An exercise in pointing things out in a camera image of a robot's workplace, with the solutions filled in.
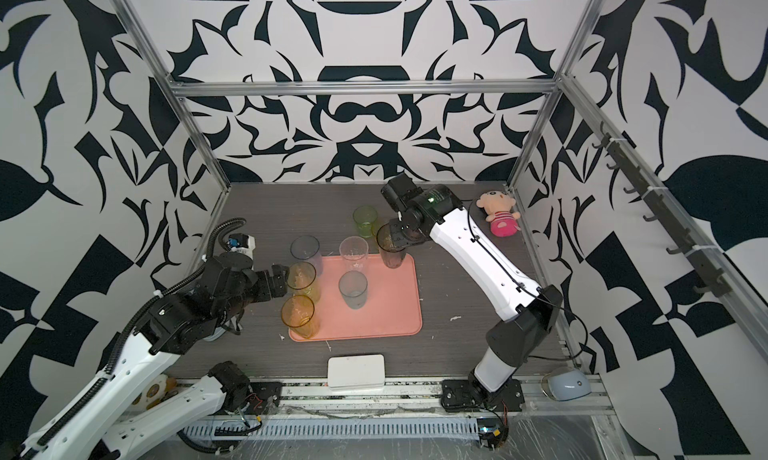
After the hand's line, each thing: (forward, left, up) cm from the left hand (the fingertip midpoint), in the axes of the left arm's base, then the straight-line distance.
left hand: (271, 266), depth 70 cm
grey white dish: (-23, -67, -17) cm, 73 cm away
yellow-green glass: (+3, -4, -14) cm, 14 cm away
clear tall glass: (+13, -17, -16) cm, 27 cm away
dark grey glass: (+5, -28, -5) cm, 29 cm away
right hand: (+8, -32, 0) cm, 33 cm away
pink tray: (0, -28, -24) cm, 37 cm away
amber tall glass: (-5, -3, -16) cm, 17 cm away
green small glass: (+27, -20, -17) cm, 38 cm away
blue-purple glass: (+12, -4, -12) cm, 18 cm away
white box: (-18, -19, -20) cm, 33 cm away
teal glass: (+2, -18, -15) cm, 23 cm away
